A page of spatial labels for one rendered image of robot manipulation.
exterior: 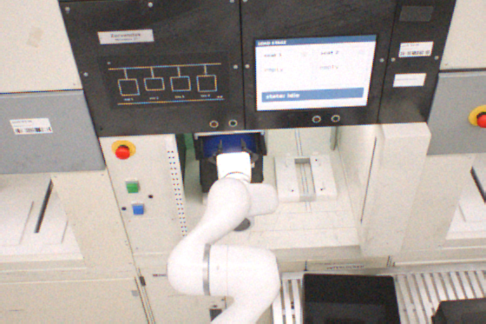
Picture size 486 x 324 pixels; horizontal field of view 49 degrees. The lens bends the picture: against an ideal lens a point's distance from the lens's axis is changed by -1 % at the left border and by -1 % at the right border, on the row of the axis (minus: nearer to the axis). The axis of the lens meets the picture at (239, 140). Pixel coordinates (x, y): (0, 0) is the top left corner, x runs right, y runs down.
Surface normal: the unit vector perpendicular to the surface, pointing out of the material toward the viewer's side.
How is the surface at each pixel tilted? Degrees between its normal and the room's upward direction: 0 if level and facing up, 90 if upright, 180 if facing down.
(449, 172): 90
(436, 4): 90
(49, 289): 90
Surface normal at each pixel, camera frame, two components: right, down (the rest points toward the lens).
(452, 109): 0.03, 0.68
